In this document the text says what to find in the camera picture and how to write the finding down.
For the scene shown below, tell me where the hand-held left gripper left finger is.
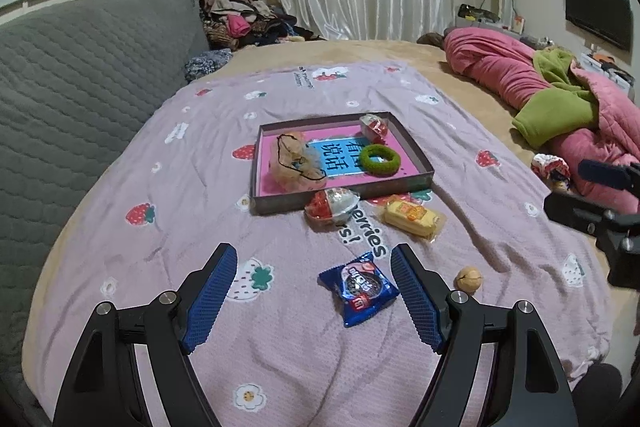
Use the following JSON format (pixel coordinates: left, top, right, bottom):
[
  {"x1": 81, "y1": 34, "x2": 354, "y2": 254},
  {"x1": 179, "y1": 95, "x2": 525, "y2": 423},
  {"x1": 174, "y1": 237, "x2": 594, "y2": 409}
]
[{"x1": 52, "y1": 243, "x2": 238, "y2": 427}]

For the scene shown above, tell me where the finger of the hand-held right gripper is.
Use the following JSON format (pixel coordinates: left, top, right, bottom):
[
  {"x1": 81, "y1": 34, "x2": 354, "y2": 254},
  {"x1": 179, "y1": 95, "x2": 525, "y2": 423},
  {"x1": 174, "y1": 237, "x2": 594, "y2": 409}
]
[
  {"x1": 578, "y1": 159, "x2": 640, "y2": 198},
  {"x1": 543, "y1": 191, "x2": 640, "y2": 253}
]

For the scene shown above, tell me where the purple printed blanket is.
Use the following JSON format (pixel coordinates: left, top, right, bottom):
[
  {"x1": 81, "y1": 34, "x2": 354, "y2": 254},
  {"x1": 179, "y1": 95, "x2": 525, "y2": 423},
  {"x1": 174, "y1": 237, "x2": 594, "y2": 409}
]
[{"x1": 25, "y1": 61, "x2": 616, "y2": 427}]

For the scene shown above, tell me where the small yellow snack pack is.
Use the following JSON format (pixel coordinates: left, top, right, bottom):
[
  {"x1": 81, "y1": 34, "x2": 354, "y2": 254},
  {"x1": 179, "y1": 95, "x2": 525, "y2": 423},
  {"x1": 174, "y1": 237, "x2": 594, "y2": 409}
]
[{"x1": 382, "y1": 195, "x2": 447, "y2": 242}]

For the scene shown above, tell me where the dark grey shallow box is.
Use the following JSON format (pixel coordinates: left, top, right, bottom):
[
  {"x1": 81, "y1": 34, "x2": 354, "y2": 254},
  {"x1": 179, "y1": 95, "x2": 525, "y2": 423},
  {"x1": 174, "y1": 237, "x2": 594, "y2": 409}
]
[{"x1": 249, "y1": 111, "x2": 435, "y2": 216}]

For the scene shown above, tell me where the white storage cabinet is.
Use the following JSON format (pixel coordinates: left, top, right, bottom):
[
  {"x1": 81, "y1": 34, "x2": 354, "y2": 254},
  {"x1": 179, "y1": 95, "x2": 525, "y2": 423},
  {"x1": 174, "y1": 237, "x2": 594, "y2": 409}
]
[{"x1": 580, "y1": 52, "x2": 640, "y2": 98}]

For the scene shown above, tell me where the pink and blue book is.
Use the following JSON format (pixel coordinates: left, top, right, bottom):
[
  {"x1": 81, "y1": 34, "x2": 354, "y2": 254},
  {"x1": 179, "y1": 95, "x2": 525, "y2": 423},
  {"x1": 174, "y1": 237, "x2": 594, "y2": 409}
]
[{"x1": 255, "y1": 119, "x2": 426, "y2": 198}]

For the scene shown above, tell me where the walnut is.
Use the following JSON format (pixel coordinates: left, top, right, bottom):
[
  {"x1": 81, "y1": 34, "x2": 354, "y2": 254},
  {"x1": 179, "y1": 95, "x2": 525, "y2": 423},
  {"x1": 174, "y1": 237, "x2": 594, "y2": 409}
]
[{"x1": 455, "y1": 267, "x2": 483, "y2": 294}]

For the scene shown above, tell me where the beige sheer scrunchie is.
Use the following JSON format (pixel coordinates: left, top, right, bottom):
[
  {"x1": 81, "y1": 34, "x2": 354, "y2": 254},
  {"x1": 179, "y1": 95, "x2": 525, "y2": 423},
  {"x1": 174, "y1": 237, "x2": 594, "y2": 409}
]
[{"x1": 270, "y1": 132, "x2": 328, "y2": 192}]

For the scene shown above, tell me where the grey dresser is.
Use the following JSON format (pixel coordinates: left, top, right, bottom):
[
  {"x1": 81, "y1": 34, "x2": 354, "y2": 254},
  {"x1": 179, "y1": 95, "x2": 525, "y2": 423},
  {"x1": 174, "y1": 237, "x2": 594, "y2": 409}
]
[{"x1": 457, "y1": 4, "x2": 556, "y2": 45}]

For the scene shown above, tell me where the pile of clothes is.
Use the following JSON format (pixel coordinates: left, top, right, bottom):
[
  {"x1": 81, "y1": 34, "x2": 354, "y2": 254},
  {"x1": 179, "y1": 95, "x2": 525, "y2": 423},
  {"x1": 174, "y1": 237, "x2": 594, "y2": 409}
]
[{"x1": 200, "y1": 0, "x2": 326, "y2": 50}]

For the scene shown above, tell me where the brown pillow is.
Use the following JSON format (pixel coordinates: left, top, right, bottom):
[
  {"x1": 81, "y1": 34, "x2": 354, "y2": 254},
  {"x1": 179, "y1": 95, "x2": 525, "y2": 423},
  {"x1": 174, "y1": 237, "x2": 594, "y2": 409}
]
[{"x1": 416, "y1": 32, "x2": 448, "y2": 50}]

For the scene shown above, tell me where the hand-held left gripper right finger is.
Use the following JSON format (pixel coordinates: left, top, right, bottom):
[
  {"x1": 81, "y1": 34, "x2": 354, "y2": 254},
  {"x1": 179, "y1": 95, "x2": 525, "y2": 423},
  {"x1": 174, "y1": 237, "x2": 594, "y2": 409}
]
[{"x1": 390, "y1": 244, "x2": 573, "y2": 427}]

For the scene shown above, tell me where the green fleece blanket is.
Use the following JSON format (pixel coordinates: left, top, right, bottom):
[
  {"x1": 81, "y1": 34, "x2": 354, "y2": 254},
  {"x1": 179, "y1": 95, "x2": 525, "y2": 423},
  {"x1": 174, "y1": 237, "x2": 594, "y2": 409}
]
[{"x1": 512, "y1": 48, "x2": 601, "y2": 148}]

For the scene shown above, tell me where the blue patterned cloth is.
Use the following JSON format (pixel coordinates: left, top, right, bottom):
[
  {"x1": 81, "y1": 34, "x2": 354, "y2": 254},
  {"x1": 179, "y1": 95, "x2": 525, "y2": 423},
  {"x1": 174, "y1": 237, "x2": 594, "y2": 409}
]
[{"x1": 184, "y1": 48, "x2": 235, "y2": 82}]

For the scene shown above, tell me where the black television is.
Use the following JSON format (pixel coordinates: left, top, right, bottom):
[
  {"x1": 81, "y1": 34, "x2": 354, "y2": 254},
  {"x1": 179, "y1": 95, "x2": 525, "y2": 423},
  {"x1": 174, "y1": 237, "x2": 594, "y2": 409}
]
[{"x1": 565, "y1": 0, "x2": 633, "y2": 52}]

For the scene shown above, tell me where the blue cookie packet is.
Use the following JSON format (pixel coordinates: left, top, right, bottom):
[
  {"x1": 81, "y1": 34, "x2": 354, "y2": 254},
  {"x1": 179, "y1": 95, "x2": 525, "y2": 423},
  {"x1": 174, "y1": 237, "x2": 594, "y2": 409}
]
[{"x1": 318, "y1": 251, "x2": 400, "y2": 329}]

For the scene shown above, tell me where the grey quilted headboard cover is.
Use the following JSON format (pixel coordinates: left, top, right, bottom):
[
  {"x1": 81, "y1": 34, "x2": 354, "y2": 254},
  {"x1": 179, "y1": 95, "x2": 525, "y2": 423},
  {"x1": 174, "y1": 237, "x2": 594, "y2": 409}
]
[{"x1": 0, "y1": 0, "x2": 211, "y2": 408}]

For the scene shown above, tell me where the pink quilt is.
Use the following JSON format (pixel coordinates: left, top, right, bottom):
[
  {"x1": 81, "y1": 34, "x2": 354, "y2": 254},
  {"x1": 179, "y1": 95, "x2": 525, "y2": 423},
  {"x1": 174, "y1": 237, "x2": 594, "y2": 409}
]
[{"x1": 444, "y1": 27, "x2": 640, "y2": 212}]

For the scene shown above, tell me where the blue and red capsule toy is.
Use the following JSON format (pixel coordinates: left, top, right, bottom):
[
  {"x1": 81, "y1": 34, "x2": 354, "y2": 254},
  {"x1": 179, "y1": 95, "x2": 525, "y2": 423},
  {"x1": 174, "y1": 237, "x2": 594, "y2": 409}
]
[{"x1": 359, "y1": 113, "x2": 391, "y2": 144}]

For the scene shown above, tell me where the green fuzzy scrunchie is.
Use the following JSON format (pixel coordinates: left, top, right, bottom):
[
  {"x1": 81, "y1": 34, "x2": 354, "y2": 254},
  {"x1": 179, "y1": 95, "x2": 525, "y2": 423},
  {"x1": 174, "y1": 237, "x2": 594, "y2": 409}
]
[{"x1": 360, "y1": 144, "x2": 402, "y2": 176}]

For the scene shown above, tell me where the dark cloth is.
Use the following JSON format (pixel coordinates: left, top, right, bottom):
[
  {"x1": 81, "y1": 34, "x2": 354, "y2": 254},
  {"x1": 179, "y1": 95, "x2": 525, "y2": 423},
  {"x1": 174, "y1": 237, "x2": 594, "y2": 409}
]
[{"x1": 572, "y1": 363, "x2": 626, "y2": 427}]

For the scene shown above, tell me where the thin black hair tie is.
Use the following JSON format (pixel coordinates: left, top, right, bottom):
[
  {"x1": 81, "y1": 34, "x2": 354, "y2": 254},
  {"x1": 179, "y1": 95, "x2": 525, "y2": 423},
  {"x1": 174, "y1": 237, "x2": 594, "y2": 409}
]
[{"x1": 276, "y1": 133, "x2": 326, "y2": 180}]

